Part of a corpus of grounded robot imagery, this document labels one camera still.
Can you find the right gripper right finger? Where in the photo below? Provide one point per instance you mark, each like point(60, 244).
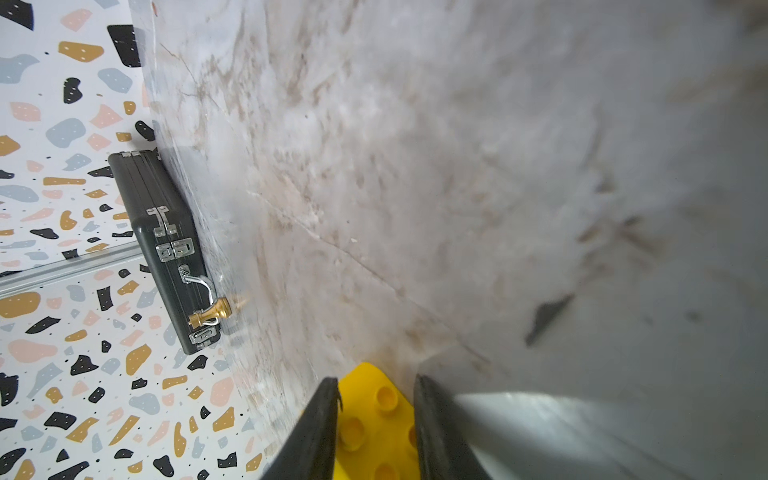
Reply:
point(443, 451)

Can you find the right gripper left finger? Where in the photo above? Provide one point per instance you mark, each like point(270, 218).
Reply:
point(310, 450)

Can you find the yellow wedge lego piece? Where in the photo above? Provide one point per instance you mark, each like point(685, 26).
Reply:
point(375, 436)

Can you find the small tan round piece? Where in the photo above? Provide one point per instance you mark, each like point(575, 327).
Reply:
point(219, 310)

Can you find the black briefcase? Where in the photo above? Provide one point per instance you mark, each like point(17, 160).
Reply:
point(166, 233)

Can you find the aluminium corner post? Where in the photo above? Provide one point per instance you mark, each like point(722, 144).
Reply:
point(23, 281)

